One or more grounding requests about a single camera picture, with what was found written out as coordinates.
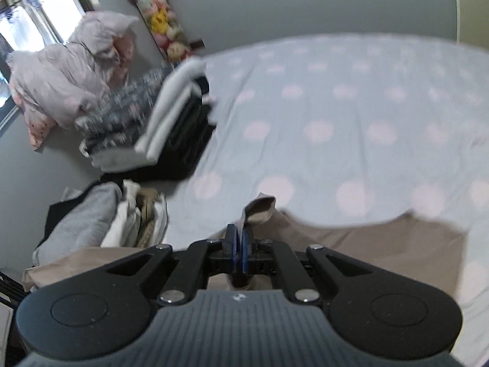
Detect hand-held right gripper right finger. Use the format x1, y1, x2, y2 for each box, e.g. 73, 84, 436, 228
241, 225, 406, 307

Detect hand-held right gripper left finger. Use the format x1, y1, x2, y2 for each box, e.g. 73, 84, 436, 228
72, 224, 240, 306

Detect taupe garment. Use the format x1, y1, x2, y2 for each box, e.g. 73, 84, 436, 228
22, 196, 470, 306

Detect black folded clothes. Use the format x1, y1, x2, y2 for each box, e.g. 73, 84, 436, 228
101, 76, 218, 184

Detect thin white folded garment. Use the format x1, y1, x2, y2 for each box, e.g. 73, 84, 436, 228
153, 195, 169, 246

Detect beige patterned folded garment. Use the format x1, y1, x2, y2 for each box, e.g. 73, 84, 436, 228
135, 189, 161, 248

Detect light grey folded cloth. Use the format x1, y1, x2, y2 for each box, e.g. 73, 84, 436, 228
79, 139, 153, 172

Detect polka dot bed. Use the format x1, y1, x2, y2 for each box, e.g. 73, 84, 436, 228
162, 34, 489, 356

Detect dark patterned folded cloth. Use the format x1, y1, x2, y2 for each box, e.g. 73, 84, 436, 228
74, 67, 172, 150

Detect pink pillow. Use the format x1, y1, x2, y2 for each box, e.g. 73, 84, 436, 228
25, 107, 58, 151

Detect hanging row of plush toys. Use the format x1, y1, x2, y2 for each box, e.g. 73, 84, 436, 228
121, 0, 207, 65

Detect pink polka dot duvet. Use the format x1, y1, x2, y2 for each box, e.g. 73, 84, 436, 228
7, 11, 140, 128

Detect window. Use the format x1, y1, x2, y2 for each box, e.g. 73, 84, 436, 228
0, 0, 94, 108

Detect black metal frame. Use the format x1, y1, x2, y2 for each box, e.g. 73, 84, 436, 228
0, 271, 31, 314

